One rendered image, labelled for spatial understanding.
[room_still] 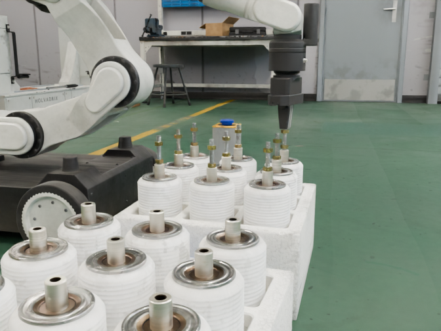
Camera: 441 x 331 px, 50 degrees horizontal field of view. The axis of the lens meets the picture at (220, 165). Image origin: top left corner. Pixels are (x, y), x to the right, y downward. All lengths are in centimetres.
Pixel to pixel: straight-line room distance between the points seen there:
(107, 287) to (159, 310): 14
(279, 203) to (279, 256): 10
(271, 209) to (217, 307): 42
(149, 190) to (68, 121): 52
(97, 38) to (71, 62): 328
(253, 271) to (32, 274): 28
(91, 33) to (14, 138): 38
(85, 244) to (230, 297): 28
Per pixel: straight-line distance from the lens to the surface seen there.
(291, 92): 114
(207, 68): 627
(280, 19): 112
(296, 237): 91
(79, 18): 141
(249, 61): 615
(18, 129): 150
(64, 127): 147
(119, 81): 132
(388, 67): 608
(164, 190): 99
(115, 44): 137
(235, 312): 57
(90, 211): 76
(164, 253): 68
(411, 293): 115
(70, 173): 130
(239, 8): 116
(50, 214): 128
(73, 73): 463
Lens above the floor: 50
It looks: 13 degrees down
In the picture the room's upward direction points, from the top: straight up
